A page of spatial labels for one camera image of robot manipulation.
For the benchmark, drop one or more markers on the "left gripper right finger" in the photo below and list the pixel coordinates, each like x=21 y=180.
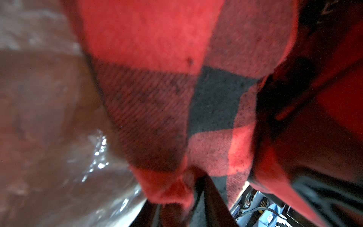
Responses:
x=213 y=208

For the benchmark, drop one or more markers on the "red black plaid shirt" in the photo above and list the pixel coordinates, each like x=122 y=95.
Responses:
x=269 y=92

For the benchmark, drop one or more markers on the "clear plastic vacuum bag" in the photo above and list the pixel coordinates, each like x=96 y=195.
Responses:
x=61 y=164

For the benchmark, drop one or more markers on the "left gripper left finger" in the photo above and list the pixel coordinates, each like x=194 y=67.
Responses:
x=148 y=216

